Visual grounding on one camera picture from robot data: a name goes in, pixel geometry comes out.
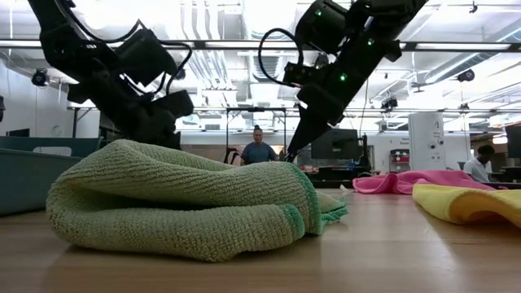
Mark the sage green towel teal edge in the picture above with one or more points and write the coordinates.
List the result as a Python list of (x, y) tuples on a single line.
[(163, 203)]

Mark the person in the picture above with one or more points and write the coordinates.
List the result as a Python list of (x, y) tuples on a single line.
[(258, 152), (476, 169)]

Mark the yellow microfiber towel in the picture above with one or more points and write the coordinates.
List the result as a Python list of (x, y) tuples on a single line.
[(468, 203)]

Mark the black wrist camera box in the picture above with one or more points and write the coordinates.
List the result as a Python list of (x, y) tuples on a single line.
[(177, 103), (299, 73)]

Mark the teal plastic bin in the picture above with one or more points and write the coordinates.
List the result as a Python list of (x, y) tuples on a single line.
[(24, 183)]

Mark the small white tag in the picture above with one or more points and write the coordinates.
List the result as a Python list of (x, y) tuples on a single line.
[(346, 189)]

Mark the silver ventilation duct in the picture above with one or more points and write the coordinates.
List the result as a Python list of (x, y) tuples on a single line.
[(268, 20)]

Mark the pink microfiber towel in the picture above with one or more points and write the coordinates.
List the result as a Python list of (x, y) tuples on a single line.
[(427, 177)]

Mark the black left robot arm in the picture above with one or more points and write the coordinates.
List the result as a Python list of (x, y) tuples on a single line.
[(61, 36)]

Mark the small dark monitor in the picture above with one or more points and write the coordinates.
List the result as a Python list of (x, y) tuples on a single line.
[(18, 133)]

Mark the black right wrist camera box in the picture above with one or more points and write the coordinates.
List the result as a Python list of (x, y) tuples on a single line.
[(299, 73)]

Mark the black metal table frame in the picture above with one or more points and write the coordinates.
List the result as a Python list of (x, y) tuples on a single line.
[(334, 183)]

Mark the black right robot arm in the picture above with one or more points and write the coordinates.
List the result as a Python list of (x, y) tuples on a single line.
[(390, 16)]

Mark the white machine with knobs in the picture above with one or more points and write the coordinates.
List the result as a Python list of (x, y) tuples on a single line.
[(425, 138)]

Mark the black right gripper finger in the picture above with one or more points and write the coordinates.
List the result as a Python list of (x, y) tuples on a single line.
[(305, 134)]

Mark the black horizontal crossbar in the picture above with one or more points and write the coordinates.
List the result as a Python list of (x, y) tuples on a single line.
[(228, 45)]

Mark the black monitor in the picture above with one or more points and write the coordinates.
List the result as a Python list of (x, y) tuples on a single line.
[(513, 142), (342, 144)]

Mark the shelf with red bins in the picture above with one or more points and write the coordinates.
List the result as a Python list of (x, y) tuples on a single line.
[(399, 159)]

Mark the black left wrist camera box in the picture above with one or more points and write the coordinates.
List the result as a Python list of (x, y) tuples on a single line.
[(177, 103)]

